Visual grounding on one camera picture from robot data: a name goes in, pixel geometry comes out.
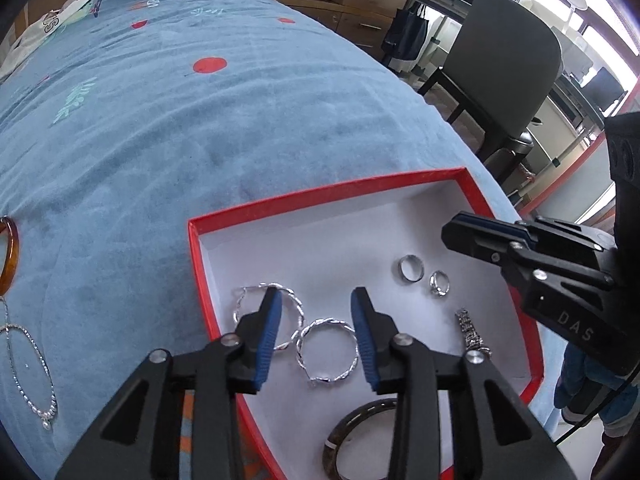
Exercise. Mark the twisted silver hoop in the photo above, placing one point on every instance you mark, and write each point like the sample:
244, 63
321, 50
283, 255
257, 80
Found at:
320, 380
237, 310

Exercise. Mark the red cardboard box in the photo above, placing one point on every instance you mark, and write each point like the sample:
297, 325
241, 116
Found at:
325, 260

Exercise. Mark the white garment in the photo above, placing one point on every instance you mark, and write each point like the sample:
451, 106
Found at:
30, 35

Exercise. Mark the blue printed blanket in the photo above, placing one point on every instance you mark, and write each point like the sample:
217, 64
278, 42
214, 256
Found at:
200, 150

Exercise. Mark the grey chair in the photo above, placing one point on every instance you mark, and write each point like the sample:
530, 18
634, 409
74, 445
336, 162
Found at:
500, 60

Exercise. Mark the dark hanging bag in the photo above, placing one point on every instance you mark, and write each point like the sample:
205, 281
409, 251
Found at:
407, 37

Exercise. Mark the dark brown bangle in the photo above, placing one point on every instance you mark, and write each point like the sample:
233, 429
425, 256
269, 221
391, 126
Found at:
345, 420

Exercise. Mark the amber bangle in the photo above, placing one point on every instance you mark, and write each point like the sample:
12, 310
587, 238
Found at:
12, 255

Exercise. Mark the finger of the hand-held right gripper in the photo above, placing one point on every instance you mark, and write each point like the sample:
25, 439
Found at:
480, 240
560, 232

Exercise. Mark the low wooden nightstand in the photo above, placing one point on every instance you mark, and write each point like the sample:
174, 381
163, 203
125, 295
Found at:
345, 22

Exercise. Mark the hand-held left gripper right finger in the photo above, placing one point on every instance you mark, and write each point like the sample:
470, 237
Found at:
362, 340

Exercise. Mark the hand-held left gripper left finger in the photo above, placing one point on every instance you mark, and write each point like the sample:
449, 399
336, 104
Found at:
265, 332

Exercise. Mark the black monitor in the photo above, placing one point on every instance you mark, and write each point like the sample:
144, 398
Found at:
605, 90

